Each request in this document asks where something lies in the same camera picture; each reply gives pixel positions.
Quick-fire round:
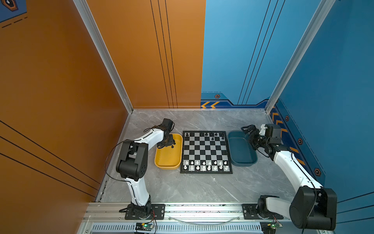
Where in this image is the aluminium corner post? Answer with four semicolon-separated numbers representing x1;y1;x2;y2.
73;0;133;114
265;0;336;114

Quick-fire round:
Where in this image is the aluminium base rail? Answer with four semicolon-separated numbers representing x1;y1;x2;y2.
77;201;334;234

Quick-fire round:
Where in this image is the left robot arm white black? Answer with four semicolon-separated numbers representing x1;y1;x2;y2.
116;119;175;219

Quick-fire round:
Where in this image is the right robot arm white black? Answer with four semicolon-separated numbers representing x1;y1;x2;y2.
241;124;338;231

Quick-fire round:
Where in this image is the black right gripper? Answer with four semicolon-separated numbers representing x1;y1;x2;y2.
241;125;270;149

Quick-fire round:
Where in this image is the yellow plastic tray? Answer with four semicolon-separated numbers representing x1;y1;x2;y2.
154;134;183;170

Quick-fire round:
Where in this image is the green circuit board left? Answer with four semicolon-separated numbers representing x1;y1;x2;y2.
134;223;155;234

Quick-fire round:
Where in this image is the aluminium corner post left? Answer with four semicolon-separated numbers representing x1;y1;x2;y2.
73;0;133;114

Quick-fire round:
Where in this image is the teal plastic tray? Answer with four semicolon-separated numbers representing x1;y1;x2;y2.
228;131;258;167

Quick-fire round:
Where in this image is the black white chess board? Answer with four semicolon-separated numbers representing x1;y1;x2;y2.
180;131;233;175

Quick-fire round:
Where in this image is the white chess piece row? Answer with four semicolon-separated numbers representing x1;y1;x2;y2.
180;160;232;174

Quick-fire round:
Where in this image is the aluminium corner post right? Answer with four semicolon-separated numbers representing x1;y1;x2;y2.
265;0;336;114

